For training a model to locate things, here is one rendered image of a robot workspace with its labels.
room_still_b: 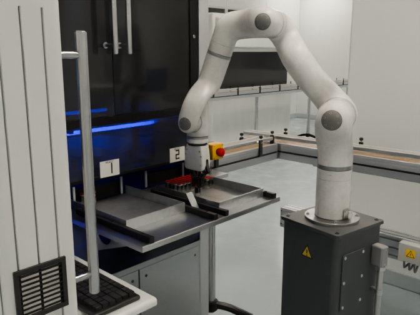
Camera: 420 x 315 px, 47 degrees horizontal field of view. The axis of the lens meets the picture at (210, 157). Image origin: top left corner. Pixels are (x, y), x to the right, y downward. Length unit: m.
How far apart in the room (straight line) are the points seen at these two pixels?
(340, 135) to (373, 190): 1.65
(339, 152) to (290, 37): 0.43
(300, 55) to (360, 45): 1.53
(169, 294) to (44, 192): 1.24
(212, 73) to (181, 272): 0.91
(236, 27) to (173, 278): 1.10
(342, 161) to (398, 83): 1.47
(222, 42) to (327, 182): 0.61
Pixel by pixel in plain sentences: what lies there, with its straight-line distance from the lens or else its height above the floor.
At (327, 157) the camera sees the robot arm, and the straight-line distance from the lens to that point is 1.68.
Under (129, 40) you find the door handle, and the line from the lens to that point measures 1.77.
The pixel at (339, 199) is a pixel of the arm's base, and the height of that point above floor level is 0.95.
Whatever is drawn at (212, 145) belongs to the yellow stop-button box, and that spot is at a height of 1.03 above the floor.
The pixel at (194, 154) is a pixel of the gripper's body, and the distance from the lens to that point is 1.86.
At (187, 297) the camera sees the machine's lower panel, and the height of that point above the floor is 0.35.
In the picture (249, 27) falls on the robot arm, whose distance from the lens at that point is 1.68.
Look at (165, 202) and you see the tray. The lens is 1.81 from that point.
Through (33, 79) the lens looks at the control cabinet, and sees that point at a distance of 1.01.
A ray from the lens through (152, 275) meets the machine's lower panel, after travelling 2.10.
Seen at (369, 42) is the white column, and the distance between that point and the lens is 3.17.
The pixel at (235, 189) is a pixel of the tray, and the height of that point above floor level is 0.89.
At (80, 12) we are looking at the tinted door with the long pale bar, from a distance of 1.74.
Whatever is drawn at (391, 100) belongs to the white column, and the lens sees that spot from 3.11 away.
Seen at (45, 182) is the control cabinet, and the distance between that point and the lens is 1.05.
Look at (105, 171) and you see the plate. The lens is 1.81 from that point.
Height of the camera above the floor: 1.43
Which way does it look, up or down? 12 degrees down
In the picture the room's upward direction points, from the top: straight up
